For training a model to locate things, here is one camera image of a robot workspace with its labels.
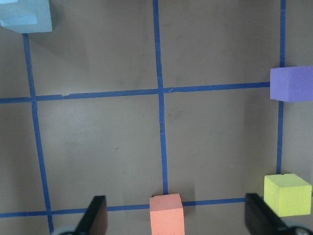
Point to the near orange block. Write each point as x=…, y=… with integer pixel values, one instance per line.
x=167, y=215

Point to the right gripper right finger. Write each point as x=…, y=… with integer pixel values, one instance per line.
x=260, y=219

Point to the right purple block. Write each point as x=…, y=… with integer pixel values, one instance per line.
x=291, y=84

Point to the light blue block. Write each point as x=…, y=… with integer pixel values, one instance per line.
x=44, y=23
x=17, y=12

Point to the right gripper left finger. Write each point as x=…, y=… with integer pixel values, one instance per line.
x=95, y=219

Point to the yellow block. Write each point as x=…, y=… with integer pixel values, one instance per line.
x=288, y=194

